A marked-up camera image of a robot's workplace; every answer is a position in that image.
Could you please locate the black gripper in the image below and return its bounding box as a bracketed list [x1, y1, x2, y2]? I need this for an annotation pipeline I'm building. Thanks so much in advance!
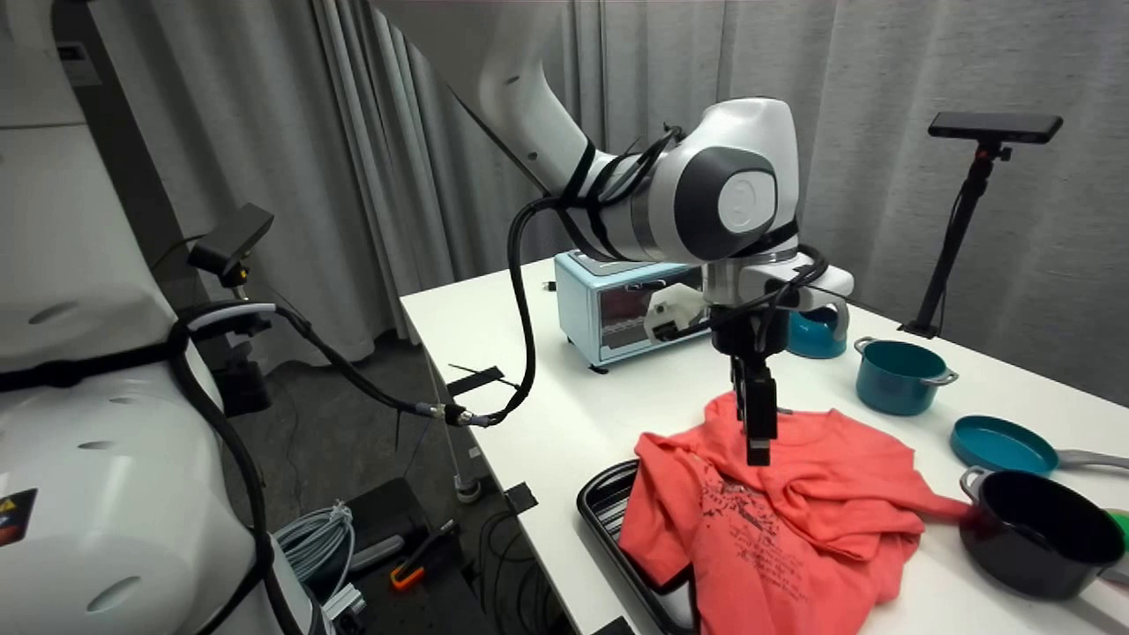
[706, 296, 789, 471]

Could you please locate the red shirt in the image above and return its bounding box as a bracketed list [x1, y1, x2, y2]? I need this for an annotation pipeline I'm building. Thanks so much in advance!
[618, 392, 979, 635]

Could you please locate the teal toy kettle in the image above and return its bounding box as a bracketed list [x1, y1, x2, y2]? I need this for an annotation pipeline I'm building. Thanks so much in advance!
[782, 296, 852, 365]

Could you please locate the teal toy pot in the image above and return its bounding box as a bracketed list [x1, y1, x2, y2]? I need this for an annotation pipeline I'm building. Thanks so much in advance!
[849, 334, 960, 420]

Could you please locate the light blue toaster oven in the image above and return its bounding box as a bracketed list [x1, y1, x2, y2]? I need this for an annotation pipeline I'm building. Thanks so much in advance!
[551, 246, 721, 376]

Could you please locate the black ridged tray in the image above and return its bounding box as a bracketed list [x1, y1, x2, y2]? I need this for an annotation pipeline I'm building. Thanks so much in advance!
[574, 457, 699, 628]

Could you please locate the black tripod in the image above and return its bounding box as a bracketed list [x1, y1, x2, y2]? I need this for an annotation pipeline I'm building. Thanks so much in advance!
[895, 137, 1016, 342]

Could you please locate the long black tape strip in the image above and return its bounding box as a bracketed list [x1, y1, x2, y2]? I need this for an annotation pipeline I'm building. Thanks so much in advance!
[449, 365, 506, 398]

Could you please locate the metal table leg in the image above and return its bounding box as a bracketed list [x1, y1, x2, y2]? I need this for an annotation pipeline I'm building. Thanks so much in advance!
[426, 416, 486, 504]

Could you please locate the black toy pot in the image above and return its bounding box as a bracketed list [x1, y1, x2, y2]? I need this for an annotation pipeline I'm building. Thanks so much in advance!
[956, 467, 1129, 607]

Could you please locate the black floor box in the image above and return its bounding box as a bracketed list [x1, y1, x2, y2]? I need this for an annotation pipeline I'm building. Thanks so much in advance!
[337, 474, 434, 580]

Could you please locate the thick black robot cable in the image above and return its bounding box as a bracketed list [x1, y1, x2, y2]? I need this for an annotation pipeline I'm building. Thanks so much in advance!
[162, 125, 688, 635]

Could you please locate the black camera bar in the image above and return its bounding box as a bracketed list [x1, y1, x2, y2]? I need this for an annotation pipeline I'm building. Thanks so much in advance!
[924, 109, 1064, 148]

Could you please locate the orange handled tool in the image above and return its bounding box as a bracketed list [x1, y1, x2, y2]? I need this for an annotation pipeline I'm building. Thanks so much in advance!
[383, 514, 464, 596]

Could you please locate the white blue cable bundle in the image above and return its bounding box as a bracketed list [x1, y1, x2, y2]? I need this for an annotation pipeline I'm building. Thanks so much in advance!
[278, 501, 370, 628]

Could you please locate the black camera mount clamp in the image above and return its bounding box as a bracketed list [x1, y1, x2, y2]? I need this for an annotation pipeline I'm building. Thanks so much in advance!
[174, 296, 285, 416]

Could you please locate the small black camera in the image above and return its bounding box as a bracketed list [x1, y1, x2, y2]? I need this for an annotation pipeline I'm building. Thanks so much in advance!
[184, 206, 278, 290]

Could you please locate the dark grey frame beam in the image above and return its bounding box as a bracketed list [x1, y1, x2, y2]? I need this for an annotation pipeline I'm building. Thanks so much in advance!
[44, 0, 210, 317]

